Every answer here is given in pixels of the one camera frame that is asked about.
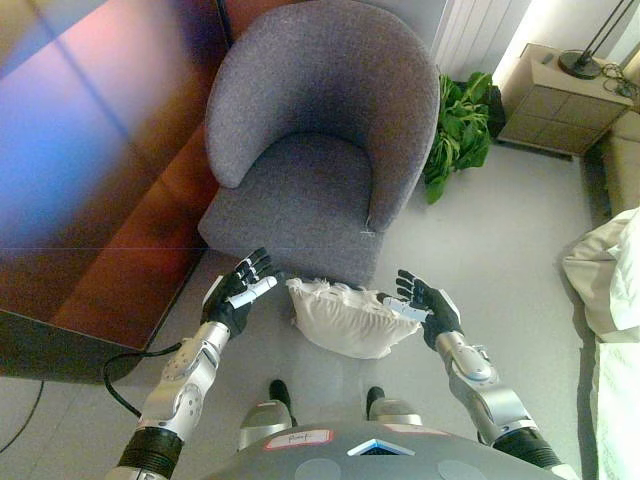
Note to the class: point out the silver left robot leg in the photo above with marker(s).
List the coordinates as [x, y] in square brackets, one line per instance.
[262, 425]

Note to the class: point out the white crumpled duvet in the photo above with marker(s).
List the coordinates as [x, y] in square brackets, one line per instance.
[610, 270]

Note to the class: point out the white fringed pillow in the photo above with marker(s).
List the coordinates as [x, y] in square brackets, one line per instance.
[345, 325]

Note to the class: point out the silver robot leg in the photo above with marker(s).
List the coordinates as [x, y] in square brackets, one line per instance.
[262, 425]
[397, 412]

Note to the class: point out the grey robot torso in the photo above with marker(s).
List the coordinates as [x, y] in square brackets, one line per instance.
[380, 462]

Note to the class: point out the reddish wooden cabinet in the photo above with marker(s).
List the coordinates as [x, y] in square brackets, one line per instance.
[100, 150]

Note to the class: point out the white curtain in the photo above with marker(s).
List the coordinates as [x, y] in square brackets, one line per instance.
[475, 35]

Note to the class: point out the red-bordered torso sticker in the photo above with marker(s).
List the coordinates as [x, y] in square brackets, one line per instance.
[299, 438]

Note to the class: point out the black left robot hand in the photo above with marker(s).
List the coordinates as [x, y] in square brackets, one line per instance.
[225, 305]

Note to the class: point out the beige bed headboard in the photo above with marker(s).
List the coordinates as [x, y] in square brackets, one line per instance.
[625, 165]

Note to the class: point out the grey fabric armchair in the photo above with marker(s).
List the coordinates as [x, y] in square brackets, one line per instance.
[320, 100]

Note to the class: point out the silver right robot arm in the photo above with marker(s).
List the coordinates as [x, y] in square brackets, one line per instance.
[480, 380]

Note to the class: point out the black floor lamp base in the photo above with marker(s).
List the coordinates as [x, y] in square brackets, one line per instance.
[580, 62]

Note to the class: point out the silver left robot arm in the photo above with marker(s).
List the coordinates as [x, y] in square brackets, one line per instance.
[185, 380]

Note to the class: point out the silver right robot leg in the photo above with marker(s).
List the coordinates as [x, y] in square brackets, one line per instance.
[397, 412]

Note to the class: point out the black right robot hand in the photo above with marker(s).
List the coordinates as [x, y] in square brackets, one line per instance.
[437, 312]

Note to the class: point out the small grey remote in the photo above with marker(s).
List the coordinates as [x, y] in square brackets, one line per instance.
[547, 58]

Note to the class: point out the beige nightstand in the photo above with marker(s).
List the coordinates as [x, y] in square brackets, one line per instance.
[560, 110]

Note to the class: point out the green leafy plant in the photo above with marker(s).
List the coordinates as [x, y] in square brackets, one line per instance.
[460, 130]

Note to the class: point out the black left robot foot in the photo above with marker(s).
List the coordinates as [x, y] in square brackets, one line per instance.
[279, 392]

